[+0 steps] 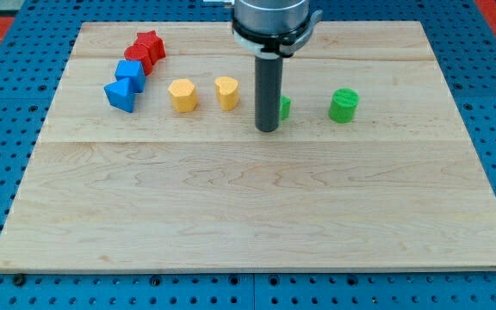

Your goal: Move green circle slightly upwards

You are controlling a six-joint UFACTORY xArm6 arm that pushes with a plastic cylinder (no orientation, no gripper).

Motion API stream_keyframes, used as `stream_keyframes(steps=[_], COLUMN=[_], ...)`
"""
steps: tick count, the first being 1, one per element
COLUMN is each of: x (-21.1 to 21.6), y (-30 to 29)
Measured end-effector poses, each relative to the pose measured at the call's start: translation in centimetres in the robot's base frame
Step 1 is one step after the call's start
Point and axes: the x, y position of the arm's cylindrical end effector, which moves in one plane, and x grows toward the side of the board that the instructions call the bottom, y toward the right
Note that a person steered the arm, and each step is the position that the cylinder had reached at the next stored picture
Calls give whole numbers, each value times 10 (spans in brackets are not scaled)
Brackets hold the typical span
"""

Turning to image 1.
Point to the red cylinder block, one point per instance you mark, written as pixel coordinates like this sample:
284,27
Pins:
140,53

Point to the green block behind rod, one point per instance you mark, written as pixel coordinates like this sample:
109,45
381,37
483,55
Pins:
285,105

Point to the green cylinder block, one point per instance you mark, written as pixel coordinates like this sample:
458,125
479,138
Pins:
343,106

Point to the blue cube block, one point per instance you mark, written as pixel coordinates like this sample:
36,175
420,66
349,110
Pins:
134,70

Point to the yellow hexagon block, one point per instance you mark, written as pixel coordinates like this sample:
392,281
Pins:
183,96

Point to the blue triangle block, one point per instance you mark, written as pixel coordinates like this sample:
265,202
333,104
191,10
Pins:
120,94

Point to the wooden board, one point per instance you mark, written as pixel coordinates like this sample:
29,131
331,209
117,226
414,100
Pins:
399,188

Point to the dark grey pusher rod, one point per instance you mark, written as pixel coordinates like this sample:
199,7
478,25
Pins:
268,87

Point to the yellow heart block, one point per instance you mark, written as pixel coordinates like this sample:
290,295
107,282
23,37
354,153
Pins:
227,92

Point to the red star block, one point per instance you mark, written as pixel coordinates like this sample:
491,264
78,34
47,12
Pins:
153,43

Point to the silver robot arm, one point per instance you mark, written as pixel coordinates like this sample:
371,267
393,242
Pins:
271,29

